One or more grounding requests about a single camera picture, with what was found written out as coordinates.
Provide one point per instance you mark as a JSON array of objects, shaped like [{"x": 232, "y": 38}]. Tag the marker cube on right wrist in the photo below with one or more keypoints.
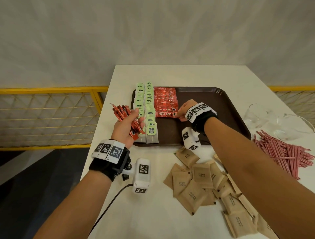
[{"x": 189, "y": 139}]

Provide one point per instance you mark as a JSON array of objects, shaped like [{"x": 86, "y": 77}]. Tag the person's left hand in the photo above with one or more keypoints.
[{"x": 123, "y": 130}]

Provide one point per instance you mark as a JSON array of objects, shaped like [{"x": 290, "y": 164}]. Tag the row of red Nescafe sachets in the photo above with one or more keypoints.
[{"x": 165, "y": 98}]

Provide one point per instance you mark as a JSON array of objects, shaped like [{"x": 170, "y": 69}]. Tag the pile of pink stirrer sticks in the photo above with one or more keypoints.
[{"x": 283, "y": 150}]

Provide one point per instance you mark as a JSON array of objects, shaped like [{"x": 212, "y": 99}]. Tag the brown plastic tray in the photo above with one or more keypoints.
[{"x": 221, "y": 115}]

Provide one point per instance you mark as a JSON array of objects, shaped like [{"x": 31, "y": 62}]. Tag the clear glass cups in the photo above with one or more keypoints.
[{"x": 283, "y": 125}]

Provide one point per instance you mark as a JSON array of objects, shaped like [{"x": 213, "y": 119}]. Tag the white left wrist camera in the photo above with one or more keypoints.
[{"x": 141, "y": 174}]

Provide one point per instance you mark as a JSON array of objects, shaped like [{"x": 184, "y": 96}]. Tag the person's left forearm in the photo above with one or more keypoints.
[{"x": 73, "y": 209}]

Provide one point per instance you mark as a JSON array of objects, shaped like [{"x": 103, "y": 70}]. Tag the person's right forearm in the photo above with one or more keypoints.
[{"x": 265, "y": 177}]

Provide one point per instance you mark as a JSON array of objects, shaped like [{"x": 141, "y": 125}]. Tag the left wristband with marker tiles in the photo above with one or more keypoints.
[{"x": 109, "y": 152}]

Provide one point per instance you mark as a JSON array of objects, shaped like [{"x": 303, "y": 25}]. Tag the person's right hand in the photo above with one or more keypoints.
[{"x": 185, "y": 109}]

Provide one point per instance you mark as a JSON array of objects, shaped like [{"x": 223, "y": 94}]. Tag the right wristband with marker tiles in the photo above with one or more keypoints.
[{"x": 197, "y": 112}]

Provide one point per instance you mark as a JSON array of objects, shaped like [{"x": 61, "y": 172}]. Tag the neat rows of tea bags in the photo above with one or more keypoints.
[{"x": 147, "y": 108}]

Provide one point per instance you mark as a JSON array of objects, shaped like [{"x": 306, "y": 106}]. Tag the wristband with marker tiles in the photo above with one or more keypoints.
[
  {"x": 109, "y": 152},
  {"x": 197, "y": 112}
]

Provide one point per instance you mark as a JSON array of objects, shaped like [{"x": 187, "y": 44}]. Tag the pile of brown sugar packets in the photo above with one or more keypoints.
[{"x": 194, "y": 194}]

